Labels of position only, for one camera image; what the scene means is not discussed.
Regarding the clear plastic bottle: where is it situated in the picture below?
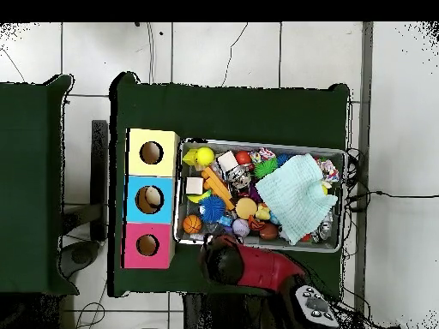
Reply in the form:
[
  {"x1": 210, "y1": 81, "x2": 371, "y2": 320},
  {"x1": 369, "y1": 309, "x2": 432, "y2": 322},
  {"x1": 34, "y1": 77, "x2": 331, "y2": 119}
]
[{"x1": 204, "y1": 214, "x2": 236, "y2": 236}]

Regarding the wooden box with three holes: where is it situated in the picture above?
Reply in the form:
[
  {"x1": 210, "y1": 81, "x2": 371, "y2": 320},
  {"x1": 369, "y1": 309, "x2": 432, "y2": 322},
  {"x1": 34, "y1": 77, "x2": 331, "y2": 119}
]
[{"x1": 121, "y1": 128, "x2": 180, "y2": 270}]

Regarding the silver mesh bin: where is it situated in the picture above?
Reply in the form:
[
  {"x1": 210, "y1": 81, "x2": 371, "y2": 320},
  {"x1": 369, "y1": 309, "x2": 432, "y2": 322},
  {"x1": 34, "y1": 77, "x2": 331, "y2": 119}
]
[{"x1": 173, "y1": 138, "x2": 347, "y2": 254}]

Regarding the orange plastic toy block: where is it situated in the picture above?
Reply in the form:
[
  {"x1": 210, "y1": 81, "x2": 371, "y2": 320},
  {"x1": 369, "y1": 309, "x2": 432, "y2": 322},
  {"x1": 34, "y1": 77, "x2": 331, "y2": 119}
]
[{"x1": 201, "y1": 166, "x2": 236, "y2": 211}]

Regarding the wooden cube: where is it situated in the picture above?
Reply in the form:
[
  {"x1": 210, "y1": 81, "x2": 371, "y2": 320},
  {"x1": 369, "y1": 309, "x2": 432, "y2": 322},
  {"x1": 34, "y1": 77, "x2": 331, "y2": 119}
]
[
  {"x1": 216, "y1": 151, "x2": 239, "y2": 172},
  {"x1": 185, "y1": 176, "x2": 205, "y2": 195}
]

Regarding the blue spiky ball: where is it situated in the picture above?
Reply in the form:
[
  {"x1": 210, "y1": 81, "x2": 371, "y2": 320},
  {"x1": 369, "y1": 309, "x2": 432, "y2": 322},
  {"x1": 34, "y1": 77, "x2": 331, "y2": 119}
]
[{"x1": 198, "y1": 194, "x2": 226, "y2": 224}]

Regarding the yellow ball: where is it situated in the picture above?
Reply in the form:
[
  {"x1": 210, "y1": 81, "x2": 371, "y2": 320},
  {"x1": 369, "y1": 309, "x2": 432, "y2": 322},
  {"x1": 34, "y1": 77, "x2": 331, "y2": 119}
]
[{"x1": 195, "y1": 147, "x2": 216, "y2": 167}]

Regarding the toy burger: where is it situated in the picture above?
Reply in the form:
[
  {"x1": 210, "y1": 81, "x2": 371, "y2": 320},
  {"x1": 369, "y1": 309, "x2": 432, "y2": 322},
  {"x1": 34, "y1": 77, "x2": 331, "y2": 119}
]
[{"x1": 235, "y1": 197, "x2": 258, "y2": 220}]

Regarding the green spiky ball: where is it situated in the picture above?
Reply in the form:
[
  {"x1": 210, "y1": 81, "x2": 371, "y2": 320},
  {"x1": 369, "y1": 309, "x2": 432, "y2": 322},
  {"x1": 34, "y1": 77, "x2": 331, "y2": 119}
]
[{"x1": 253, "y1": 157, "x2": 279, "y2": 180}]

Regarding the orange toy basketball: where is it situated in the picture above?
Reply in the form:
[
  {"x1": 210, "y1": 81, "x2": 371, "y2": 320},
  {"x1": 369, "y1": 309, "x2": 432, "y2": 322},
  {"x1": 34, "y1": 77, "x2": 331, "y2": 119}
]
[{"x1": 182, "y1": 214, "x2": 203, "y2": 235}]

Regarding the dark green table cloth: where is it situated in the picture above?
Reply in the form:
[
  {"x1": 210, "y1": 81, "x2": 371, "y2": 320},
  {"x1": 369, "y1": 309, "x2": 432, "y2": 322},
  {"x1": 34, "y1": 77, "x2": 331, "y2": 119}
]
[
  {"x1": 0, "y1": 74, "x2": 80, "y2": 296},
  {"x1": 108, "y1": 71, "x2": 351, "y2": 297}
]

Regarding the mint green knitted cloth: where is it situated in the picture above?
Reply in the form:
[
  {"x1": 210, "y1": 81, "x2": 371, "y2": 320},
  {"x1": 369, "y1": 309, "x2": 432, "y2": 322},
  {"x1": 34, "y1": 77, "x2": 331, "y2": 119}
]
[{"x1": 255, "y1": 153, "x2": 339, "y2": 246}]

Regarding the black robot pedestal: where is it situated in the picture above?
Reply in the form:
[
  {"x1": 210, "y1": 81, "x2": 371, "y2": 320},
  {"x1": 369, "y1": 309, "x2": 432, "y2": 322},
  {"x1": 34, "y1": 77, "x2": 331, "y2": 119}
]
[{"x1": 182, "y1": 292, "x2": 286, "y2": 329}]

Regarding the black cable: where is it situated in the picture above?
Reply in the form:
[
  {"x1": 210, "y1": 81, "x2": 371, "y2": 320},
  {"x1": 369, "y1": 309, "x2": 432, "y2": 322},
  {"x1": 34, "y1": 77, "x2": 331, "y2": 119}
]
[{"x1": 344, "y1": 189, "x2": 439, "y2": 213}]

